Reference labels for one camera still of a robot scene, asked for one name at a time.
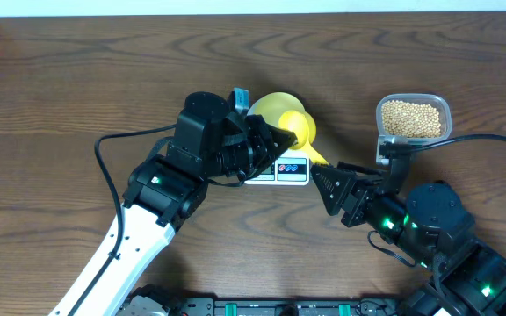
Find white digital kitchen scale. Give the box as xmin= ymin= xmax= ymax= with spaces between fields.
xmin=245 ymin=149 xmax=309 ymax=186

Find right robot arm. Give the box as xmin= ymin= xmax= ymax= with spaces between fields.
xmin=310 ymin=160 xmax=506 ymax=316

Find pale yellow plastic bowl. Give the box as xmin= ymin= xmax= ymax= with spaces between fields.
xmin=249 ymin=92 xmax=308 ymax=128

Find clear plastic container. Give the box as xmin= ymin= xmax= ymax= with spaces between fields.
xmin=376 ymin=93 xmax=452 ymax=145

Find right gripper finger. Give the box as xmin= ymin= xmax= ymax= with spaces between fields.
xmin=310 ymin=164 xmax=357 ymax=216
xmin=337 ymin=162 xmax=387 ymax=176

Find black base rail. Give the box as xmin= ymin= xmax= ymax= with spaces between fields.
xmin=117 ymin=284 xmax=400 ymax=316

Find yellow measuring scoop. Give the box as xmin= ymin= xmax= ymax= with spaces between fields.
xmin=278 ymin=110 xmax=329 ymax=165

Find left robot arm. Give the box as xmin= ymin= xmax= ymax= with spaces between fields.
xmin=52 ymin=89 xmax=297 ymax=315

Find right black cable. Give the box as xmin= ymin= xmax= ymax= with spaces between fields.
xmin=406 ymin=133 xmax=506 ymax=175

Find pile of soybeans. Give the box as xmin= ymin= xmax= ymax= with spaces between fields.
xmin=381 ymin=100 xmax=441 ymax=138

